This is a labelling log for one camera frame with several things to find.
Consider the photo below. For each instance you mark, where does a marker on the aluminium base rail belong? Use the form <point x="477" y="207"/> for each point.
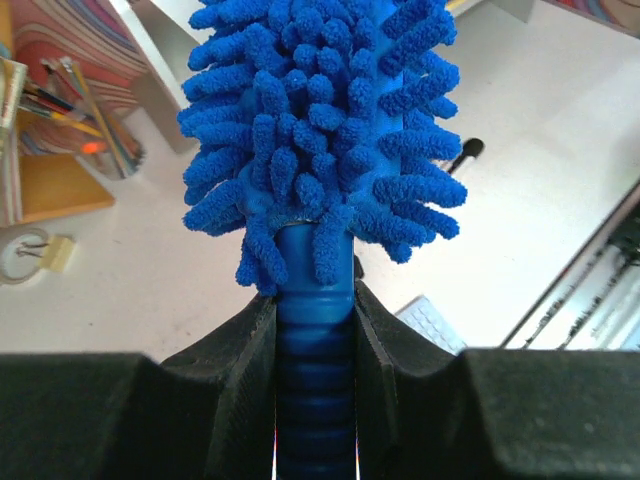
<point x="593" y="303"/>

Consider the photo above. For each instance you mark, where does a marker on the blue microfiber duster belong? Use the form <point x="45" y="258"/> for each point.
<point x="319" y="125"/>

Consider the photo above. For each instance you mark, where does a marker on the white bookshelf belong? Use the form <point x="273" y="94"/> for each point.
<point x="162" y="35"/>

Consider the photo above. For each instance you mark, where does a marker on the calculator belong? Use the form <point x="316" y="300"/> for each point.
<point x="421" y="316"/>

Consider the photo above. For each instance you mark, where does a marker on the yellow wooden book rack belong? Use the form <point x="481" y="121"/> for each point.
<point x="53" y="185"/>

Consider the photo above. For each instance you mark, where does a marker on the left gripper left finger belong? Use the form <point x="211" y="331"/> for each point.
<point x="207" y="412"/>

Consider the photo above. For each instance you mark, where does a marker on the white box cutter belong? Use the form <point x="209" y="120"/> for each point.
<point x="471" y="148"/>

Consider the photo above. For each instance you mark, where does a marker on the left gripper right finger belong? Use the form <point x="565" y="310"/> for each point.
<point x="423" y="413"/>

